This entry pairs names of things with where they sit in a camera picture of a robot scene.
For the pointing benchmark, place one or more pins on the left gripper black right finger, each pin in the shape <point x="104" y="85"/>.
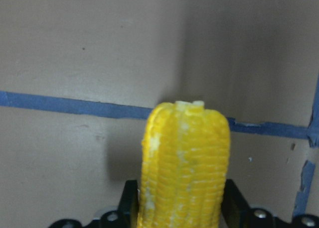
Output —
<point x="234" y="206"/>

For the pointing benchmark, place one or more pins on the yellow corn cob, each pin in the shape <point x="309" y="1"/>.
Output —
<point x="186" y="150"/>

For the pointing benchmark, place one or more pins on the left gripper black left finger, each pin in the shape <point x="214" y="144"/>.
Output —
<point x="128" y="206"/>

